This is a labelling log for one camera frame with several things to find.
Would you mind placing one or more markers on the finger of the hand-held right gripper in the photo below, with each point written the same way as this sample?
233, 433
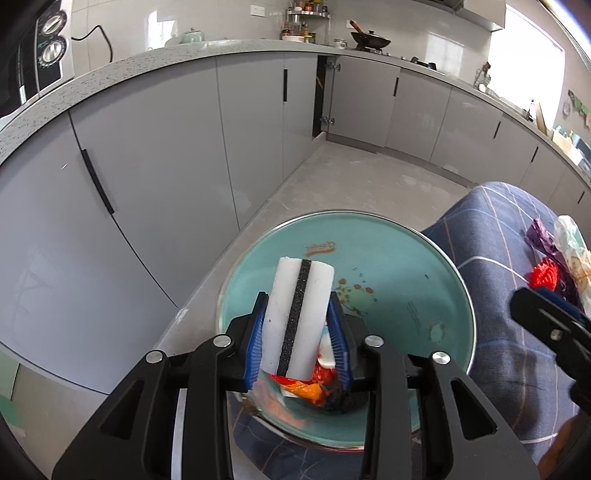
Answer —
535, 314

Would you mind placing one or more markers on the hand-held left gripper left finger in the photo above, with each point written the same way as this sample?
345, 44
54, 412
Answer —
256, 350

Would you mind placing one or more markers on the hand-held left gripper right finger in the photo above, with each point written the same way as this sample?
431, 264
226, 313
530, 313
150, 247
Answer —
344, 355

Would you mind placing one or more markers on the white and blue carton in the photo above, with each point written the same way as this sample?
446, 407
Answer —
328, 355

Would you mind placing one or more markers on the red plastic bag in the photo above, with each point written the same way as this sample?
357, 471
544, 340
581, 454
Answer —
323, 374

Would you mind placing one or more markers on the red mesh net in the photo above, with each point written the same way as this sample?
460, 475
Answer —
545, 274

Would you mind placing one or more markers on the white sponge with black stripe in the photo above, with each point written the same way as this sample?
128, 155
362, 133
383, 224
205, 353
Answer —
318, 300

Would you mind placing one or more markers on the purple wrapper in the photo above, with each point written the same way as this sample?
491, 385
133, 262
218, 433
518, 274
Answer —
542, 235

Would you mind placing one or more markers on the clear plastic bag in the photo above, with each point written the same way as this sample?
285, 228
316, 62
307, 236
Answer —
572, 240

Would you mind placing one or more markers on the teal patterned bucket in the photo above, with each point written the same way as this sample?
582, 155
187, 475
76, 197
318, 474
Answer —
392, 286

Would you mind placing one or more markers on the blue plaid blanket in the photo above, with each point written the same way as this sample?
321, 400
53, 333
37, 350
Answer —
498, 258

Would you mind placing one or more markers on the teal storage containers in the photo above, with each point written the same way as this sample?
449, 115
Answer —
572, 145

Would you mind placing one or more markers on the cutting board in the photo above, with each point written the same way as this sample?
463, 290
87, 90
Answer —
540, 117

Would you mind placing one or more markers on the grey kitchen cabinet unit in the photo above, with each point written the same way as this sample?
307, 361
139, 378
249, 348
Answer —
184, 161

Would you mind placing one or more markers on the kitchen faucet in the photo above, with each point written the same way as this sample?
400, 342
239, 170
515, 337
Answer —
532, 110

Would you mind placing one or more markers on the utensil holder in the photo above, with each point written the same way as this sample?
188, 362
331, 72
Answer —
482, 81

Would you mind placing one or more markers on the bright window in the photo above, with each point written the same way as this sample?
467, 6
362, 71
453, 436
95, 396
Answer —
526, 69

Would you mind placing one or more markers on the pale green panel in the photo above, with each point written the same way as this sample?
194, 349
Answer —
7, 392

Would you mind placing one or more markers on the gas stove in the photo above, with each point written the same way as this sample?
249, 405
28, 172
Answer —
418, 62

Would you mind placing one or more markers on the grey upper cabinets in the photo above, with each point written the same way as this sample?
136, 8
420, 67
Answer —
482, 18

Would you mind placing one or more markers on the small steel pot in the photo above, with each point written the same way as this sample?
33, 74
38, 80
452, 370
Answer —
340, 43

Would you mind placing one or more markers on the white bowl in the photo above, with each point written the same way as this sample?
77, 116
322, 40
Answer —
293, 38

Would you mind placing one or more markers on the black wok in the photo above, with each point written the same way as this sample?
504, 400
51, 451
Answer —
369, 41

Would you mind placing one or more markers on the teal teapot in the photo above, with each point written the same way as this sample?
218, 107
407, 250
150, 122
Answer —
193, 38

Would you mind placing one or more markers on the range hood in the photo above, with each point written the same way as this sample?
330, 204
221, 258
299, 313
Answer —
455, 3

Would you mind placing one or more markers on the metal corner spice rack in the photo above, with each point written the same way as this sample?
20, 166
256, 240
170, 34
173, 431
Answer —
304, 18

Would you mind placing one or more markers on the black and silver microwave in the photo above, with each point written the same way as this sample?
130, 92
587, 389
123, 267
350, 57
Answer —
27, 55

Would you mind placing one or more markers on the teal wall hook rack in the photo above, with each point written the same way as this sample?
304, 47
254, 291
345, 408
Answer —
582, 110

